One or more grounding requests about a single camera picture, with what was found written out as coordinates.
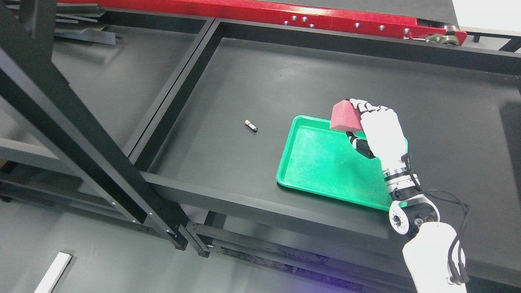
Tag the white standing desk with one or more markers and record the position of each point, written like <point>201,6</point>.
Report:
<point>53,273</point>

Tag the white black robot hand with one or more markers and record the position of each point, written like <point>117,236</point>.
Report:
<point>384,135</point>

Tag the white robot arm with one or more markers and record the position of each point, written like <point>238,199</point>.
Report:
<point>433,254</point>

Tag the black metal right shelf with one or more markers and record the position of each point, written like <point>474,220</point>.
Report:
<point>245,132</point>

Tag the small battery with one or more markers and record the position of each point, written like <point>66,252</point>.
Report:
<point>251,126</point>

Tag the black metal shelf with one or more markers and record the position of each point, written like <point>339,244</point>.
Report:
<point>245,132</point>
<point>91,83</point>

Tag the pink foam block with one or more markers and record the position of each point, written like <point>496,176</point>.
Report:
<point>345,117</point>

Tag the black metal left shelf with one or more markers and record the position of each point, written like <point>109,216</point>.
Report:
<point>91,83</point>

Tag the red metal beam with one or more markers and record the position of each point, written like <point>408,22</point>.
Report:
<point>367,24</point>

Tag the green plastic tray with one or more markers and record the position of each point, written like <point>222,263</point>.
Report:
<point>322,161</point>

